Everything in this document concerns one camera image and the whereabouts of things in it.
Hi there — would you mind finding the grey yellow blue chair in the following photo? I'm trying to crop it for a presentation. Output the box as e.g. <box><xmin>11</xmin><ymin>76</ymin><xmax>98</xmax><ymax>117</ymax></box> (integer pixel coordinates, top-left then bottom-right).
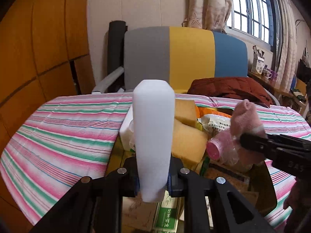
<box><xmin>92</xmin><ymin>26</ymin><xmax>280</xmax><ymax>106</ymax></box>

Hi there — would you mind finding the orange white snack packet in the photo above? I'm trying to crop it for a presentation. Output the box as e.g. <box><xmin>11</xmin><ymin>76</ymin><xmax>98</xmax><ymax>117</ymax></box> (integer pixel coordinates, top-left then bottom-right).
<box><xmin>197</xmin><ymin>107</ymin><xmax>234</xmax><ymax>141</ymax></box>

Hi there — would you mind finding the black bag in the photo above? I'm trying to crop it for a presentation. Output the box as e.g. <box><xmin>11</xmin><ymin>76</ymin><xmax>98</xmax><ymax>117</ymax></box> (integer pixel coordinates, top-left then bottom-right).
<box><xmin>295</xmin><ymin>46</ymin><xmax>311</xmax><ymax>83</ymax></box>

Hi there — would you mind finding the pink bottle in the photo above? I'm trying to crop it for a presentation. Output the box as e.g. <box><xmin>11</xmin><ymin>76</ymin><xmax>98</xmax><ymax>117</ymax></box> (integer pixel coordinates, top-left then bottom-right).
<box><xmin>206</xmin><ymin>131</ymin><xmax>241</xmax><ymax>167</ymax></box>

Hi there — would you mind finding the beige patterned curtain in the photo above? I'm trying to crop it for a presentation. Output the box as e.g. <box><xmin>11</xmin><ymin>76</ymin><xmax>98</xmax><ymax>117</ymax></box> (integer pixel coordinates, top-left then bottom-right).
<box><xmin>182</xmin><ymin>0</ymin><xmax>235</xmax><ymax>33</ymax></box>

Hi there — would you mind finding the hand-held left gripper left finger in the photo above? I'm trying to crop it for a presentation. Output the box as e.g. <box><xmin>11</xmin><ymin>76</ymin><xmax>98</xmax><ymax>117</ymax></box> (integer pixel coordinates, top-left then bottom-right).
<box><xmin>29</xmin><ymin>156</ymin><xmax>140</xmax><ymax>233</ymax></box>

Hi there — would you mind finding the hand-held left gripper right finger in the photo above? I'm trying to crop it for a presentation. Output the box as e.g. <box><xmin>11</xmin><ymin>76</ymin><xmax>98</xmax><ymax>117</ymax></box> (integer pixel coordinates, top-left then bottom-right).
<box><xmin>168</xmin><ymin>156</ymin><xmax>277</xmax><ymax>233</ymax></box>

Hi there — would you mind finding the person's right hand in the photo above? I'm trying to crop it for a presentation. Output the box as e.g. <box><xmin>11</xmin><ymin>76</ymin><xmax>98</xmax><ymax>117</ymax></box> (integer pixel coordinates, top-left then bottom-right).
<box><xmin>283</xmin><ymin>177</ymin><xmax>311</xmax><ymax>214</ymax></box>

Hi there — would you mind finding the beige box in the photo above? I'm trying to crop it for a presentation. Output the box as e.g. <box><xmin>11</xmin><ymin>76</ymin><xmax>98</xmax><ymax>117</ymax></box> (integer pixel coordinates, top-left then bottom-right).
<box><xmin>121</xmin><ymin>196</ymin><xmax>158</xmax><ymax>233</ymax></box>

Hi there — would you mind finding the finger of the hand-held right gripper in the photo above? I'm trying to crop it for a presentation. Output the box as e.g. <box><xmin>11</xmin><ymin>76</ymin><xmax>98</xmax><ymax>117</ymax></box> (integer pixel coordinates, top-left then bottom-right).
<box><xmin>266</xmin><ymin>134</ymin><xmax>311</xmax><ymax>151</ymax></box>
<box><xmin>239</xmin><ymin>133</ymin><xmax>280</xmax><ymax>162</ymax></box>

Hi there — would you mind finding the gold cardboard container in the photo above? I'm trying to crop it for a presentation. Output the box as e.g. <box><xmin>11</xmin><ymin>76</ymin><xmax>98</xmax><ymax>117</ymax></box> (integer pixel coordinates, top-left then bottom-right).
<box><xmin>104</xmin><ymin>104</ymin><xmax>278</xmax><ymax>233</ymax></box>

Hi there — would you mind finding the orange wooden wardrobe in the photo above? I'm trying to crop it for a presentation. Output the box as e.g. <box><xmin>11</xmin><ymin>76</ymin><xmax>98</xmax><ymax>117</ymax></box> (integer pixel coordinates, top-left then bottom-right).
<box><xmin>0</xmin><ymin>0</ymin><xmax>96</xmax><ymax>231</ymax></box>

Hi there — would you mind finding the pale green small box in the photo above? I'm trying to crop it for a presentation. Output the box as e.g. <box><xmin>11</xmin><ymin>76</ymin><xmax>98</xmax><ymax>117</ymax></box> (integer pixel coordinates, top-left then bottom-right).
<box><xmin>153</xmin><ymin>196</ymin><xmax>185</xmax><ymax>233</ymax></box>

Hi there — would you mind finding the cluttered side desk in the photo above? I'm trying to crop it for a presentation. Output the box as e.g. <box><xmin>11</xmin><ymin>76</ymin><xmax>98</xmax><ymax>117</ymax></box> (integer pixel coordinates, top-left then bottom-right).
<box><xmin>248</xmin><ymin>70</ymin><xmax>308</xmax><ymax>114</ymax></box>

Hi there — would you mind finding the red-brown jacket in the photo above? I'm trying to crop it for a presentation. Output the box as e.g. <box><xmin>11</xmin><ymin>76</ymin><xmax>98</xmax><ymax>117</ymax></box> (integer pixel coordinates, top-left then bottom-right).
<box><xmin>188</xmin><ymin>77</ymin><xmax>274</xmax><ymax>108</ymax></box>

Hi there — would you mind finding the barred window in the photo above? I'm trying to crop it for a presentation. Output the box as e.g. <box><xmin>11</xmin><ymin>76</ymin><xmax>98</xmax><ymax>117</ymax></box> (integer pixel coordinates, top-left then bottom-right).
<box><xmin>226</xmin><ymin>0</ymin><xmax>280</xmax><ymax>51</ymax></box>

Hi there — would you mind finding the white carton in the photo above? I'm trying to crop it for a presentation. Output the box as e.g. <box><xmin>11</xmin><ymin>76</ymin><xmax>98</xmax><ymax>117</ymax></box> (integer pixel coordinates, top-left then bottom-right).
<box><xmin>251</xmin><ymin>46</ymin><xmax>266</xmax><ymax>74</ymax></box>

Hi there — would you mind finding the white quilted curtain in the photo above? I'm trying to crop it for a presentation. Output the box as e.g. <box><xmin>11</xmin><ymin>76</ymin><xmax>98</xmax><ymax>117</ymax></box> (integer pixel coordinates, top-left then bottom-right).
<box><xmin>274</xmin><ymin>0</ymin><xmax>300</xmax><ymax>90</ymax></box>

